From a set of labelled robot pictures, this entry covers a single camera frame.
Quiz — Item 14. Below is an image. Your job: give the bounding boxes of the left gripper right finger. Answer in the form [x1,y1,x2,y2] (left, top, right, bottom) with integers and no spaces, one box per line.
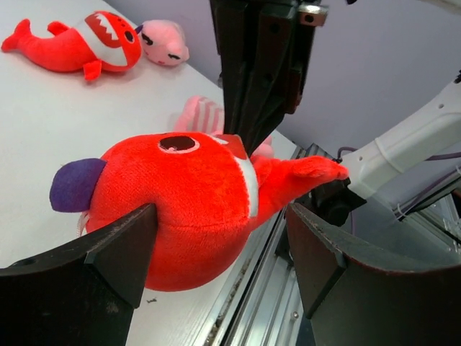
[286,203,460,345]

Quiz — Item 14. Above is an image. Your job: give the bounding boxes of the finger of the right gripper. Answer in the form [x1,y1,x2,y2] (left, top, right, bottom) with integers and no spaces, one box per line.
[248,1,317,154]
[210,1,259,136]

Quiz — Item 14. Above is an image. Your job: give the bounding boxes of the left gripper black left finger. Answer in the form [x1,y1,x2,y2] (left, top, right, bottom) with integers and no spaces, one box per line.
[1,205,158,345]

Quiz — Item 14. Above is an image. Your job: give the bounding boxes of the red shark plush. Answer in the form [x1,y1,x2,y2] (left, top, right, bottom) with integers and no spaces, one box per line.
[1,11,142,81]
[49,132,349,292]

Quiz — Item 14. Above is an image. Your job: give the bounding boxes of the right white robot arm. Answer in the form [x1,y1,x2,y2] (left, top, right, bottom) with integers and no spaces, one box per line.
[210,1,460,226]

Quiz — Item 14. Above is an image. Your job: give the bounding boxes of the pink plush far right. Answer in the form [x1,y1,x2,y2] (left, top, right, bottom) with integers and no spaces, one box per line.
[135,19,189,66]

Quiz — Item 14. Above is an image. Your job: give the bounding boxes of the pink plush lying right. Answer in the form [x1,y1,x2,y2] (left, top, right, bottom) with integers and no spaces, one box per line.
[172,95,274,159]

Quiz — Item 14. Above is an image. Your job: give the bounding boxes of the aluminium rail frame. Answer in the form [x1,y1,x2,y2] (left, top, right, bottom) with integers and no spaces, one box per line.
[190,153,460,345]

